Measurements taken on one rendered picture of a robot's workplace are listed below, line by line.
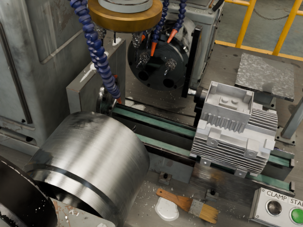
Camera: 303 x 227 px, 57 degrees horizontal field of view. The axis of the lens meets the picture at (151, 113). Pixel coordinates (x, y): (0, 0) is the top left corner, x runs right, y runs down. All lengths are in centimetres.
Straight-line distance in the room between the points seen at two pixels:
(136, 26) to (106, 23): 7
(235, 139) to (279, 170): 27
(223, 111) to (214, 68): 78
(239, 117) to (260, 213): 23
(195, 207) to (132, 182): 36
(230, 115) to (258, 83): 54
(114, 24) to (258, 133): 46
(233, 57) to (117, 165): 118
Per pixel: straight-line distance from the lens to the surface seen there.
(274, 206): 69
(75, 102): 78
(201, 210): 94
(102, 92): 85
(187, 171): 93
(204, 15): 115
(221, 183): 92
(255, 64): 140
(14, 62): 79
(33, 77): 78
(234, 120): 76
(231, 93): 83
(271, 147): 78
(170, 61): 100
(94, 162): 57
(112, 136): 61
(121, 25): 66
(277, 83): 132
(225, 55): 164
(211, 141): 76
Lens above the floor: 161
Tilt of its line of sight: 44 degrees down
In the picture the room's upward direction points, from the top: 6 degrees clockwise
